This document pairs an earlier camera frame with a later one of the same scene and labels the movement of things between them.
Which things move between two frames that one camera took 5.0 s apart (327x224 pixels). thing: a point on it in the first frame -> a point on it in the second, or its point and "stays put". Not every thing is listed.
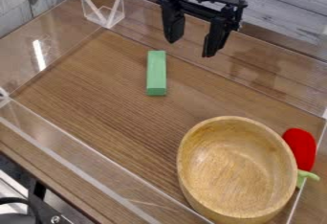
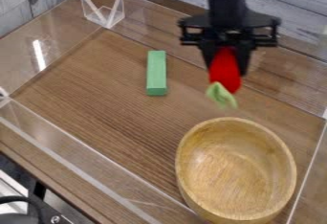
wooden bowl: x=237 y=169 stays put
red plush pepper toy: x=305 y=147 -> x=225 y=73
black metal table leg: x=42 y=212 stays put
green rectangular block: x=157 y=73 stays put
